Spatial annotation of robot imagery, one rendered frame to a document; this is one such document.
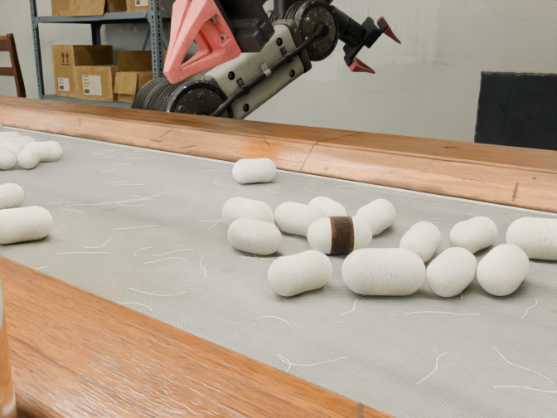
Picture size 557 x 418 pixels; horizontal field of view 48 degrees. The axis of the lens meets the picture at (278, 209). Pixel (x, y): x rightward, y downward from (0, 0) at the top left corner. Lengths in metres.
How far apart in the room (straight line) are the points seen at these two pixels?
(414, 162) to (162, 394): 0.37
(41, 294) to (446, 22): 2.40
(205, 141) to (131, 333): 0.45
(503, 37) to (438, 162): 1.99
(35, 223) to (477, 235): 0.24
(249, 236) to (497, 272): 0.12
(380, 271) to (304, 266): 0.03
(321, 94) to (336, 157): 2.36
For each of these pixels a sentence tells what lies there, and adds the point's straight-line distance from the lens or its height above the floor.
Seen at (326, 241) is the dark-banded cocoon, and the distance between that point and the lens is 0.32.
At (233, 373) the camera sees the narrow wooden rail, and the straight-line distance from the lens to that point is 0.17.
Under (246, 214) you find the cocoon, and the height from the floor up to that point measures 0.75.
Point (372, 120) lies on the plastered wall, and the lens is 2.74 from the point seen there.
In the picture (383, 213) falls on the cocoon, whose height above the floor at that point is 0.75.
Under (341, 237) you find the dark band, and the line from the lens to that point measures 0.32.
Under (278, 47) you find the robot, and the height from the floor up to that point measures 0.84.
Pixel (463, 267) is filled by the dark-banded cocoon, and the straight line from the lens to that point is 0.28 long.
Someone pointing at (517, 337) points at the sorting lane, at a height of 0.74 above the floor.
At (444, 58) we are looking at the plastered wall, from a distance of 2.56.
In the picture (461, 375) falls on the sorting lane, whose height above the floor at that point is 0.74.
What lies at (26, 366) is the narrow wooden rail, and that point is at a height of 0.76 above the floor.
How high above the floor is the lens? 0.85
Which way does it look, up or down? 15 degrees down
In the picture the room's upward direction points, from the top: straight up
